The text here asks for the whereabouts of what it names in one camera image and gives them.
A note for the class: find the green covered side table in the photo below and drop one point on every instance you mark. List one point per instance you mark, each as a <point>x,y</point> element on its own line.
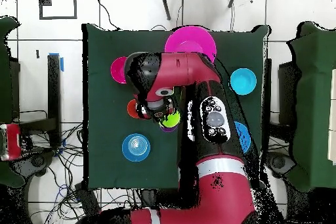
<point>5,77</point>
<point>315,103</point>

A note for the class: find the medium blue bowl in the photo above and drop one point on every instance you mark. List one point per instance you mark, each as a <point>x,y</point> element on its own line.
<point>136,147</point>

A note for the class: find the small red-pink bowl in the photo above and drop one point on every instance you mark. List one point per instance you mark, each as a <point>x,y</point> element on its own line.
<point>117,70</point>

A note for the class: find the large blue bowl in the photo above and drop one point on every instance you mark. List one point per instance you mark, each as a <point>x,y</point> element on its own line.
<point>243,137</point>

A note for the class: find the black power box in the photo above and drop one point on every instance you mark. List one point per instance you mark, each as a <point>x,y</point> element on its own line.
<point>87,200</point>

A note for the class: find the dark green table cloth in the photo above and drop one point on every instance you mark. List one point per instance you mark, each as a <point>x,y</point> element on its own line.
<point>105,145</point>

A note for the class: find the lime green cup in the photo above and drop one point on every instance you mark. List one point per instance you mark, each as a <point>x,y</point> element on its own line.
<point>171,120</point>

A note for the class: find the purple cup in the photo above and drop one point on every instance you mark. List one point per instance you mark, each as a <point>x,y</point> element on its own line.
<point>168,129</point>

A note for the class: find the orange cup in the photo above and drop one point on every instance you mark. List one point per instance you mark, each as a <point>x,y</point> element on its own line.
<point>131,109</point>

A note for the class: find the small light blue bowl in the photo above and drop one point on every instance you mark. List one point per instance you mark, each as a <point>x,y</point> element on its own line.
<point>243,81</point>

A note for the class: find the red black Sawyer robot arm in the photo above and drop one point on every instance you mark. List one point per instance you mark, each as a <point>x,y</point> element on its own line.
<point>220,182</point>

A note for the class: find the large pink bowl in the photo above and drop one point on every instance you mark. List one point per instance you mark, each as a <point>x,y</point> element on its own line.
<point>190,37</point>

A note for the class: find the black wheel base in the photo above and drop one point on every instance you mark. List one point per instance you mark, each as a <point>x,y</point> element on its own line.
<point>37,163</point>
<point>278,162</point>

